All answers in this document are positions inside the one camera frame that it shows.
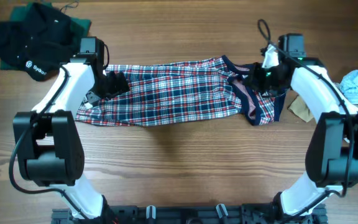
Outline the cream and tan garment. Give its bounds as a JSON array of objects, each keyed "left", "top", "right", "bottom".
[{"left": 288, "top": 95, "right": 358, "bottom": 123}]

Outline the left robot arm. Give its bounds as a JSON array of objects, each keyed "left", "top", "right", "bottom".
[{"left": 9, "top": 37, "right": 130, "bottom": 223}]

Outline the black polo shirt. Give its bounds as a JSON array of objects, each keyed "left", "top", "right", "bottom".
[{"left": 0, "top": 3, "right": 79, "bottom": 82}]

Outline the plaid navy red shirt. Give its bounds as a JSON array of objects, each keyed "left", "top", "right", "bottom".
[{"left": 76, "top": 55, "right": 286, "bottom": 126}]

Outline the green cloth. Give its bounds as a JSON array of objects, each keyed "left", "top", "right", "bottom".
[{"left": 0, "top": 3, "right": 91, "bottom": 70}]

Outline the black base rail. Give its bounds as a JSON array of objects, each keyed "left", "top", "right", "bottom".
[{"left": 50, "top": 203, "right": 328, "bottom": 224}]

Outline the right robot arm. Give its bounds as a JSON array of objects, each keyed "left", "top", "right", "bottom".
[{"left": 243, "top": 34, "right": 358, "bottom": 223}]

